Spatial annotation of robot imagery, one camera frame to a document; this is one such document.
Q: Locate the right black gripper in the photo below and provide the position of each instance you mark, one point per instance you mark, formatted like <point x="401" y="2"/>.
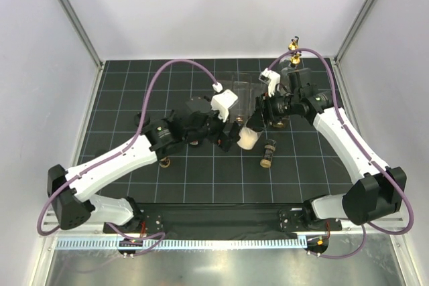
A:
<point x="257" y="120"/>

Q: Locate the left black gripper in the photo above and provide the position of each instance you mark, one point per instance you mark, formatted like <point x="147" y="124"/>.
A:
<point x="222" y="139"/>

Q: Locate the white powder shaker jar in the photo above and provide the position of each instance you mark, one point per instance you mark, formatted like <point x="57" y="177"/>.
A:
<point x="247" y="138"/>

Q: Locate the tall bottle dark sauce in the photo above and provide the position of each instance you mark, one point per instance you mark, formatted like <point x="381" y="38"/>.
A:
<point x="294" y="60"/>

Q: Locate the short bottle brown sauce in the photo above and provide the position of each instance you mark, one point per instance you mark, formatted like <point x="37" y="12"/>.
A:
<point x="294" y="45"/>

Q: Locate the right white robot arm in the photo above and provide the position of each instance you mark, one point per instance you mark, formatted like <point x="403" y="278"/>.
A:
<point x="376" y="186"/>

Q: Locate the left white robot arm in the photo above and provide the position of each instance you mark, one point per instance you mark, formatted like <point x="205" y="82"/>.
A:
<point x="72" y="192"/>

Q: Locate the lying small spice bottle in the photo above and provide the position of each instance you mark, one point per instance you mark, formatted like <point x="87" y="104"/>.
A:
<point x="269" y="149"/>

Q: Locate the clear acrylic organizer rack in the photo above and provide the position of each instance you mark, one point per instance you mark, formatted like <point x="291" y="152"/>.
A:
<point x="248" y="88"/>

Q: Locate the small upright spice bottle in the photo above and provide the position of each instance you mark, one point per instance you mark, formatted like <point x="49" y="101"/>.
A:
<point x="165" y="162"/>

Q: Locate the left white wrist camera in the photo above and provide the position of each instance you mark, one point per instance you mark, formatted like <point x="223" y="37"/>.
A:
<point x="222" y="101"/>

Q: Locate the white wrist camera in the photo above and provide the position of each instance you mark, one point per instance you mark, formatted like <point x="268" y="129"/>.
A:
<point x="222" y="101"/>
<point x="271" y="79"/>

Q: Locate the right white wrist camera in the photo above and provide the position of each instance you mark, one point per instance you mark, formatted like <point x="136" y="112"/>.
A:
<point x="271" y="79"/>

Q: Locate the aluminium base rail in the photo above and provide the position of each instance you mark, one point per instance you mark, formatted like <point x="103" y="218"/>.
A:
<point x="219" y="221"/>

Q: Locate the white slotted cable duct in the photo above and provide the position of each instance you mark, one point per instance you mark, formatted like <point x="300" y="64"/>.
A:
<point x="120" y="244"/>

